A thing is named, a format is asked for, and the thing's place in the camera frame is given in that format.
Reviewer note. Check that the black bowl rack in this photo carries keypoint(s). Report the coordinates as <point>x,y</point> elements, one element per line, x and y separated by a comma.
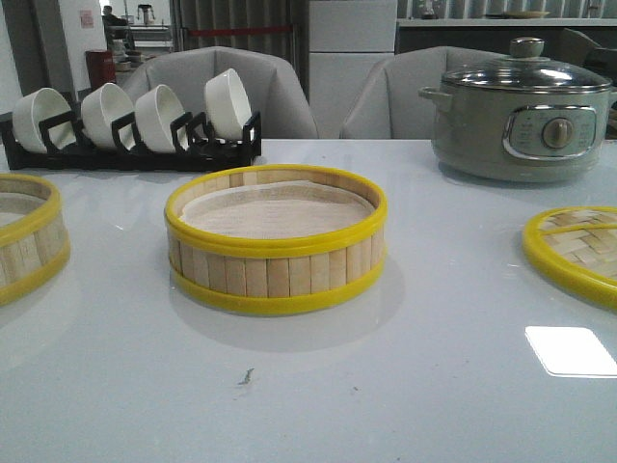
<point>196,149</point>

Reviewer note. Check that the bamboo steamer drawer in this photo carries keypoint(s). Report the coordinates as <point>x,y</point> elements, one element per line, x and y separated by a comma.
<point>277,276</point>
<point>34,239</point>

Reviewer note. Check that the white steamer liner cloth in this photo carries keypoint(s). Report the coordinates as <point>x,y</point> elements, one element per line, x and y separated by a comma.
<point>279,210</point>

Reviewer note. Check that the glass pot lid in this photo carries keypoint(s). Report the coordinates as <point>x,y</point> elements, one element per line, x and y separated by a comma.
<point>525,69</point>

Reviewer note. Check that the white bowl right end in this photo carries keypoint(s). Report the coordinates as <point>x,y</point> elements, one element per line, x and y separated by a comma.
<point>227,105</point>

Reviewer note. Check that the white bowl far left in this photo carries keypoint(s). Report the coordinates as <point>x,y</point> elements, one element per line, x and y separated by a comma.
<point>30,111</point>

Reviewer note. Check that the red barrier belt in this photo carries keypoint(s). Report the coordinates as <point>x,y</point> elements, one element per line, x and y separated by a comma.
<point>238,32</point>

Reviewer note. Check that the red fire extinguisher box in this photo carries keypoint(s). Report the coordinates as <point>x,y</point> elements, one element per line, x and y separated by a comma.
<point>101,67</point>

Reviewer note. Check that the white cabinet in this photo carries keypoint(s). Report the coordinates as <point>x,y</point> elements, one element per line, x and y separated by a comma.
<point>345,40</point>

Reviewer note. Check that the green electric cooking pot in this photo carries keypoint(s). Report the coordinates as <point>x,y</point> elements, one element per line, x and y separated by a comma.
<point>518,136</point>

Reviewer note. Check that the dark counter with shelf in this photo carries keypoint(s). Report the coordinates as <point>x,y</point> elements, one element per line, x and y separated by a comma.
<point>495,34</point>

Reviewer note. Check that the grey chair right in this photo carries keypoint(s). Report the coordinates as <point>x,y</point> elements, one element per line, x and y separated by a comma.
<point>388,105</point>

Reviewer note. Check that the grey chair left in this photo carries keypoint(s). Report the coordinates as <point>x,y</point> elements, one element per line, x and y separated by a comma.
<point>271,84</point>

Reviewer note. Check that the white bowl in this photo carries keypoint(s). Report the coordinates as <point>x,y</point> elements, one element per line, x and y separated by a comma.
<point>100,108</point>
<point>30,111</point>
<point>154,113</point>

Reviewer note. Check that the woven bamboo steamer lid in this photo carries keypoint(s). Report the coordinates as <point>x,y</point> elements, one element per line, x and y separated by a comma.
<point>575,247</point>

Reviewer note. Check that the grey chair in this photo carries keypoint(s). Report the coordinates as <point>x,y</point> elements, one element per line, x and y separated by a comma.
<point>271,84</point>
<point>388,105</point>

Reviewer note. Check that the grey vertical curtain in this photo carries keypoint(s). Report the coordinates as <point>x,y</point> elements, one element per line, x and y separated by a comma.
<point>293,47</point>

